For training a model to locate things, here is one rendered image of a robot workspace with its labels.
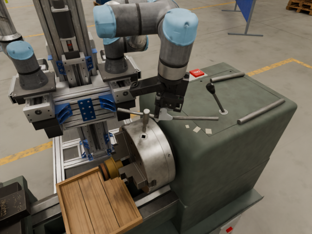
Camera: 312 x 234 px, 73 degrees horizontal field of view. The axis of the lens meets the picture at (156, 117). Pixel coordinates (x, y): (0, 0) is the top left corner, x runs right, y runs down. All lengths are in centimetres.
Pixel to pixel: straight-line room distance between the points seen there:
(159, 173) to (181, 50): 51
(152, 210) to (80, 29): 111
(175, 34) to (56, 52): 114
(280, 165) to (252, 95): 160
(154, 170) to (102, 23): 54
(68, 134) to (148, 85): 192
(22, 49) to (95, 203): 85
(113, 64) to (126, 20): 84
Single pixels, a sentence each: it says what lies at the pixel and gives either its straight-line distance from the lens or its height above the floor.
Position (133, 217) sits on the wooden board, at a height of 88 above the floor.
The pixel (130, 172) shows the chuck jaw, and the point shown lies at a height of 110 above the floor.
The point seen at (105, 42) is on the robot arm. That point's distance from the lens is 134.
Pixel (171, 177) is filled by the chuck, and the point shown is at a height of 107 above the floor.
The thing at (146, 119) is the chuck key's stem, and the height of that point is 135.
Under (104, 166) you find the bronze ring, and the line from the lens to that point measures 91.
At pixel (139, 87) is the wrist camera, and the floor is 150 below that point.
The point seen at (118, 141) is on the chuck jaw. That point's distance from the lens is 90.
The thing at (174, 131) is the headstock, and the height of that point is 123.
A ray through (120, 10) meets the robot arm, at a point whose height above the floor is 170.
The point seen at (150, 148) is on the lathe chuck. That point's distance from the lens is 81.
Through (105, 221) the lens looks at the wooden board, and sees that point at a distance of 105.
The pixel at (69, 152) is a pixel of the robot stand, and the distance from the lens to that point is 226.
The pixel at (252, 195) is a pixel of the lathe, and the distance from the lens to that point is 160.
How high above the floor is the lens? 183
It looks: 41 degrees down
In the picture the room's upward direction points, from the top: straight up
